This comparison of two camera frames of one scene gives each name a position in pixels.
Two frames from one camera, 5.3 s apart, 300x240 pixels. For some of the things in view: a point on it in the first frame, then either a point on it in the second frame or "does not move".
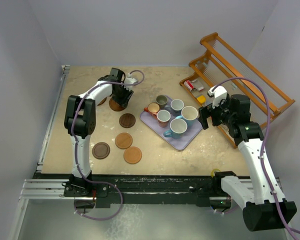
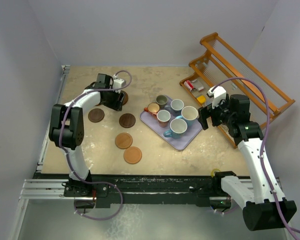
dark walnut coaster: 101,150 -> 96,115
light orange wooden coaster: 123,140 does not move
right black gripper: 207,111 does not move
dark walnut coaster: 127,120 does not move
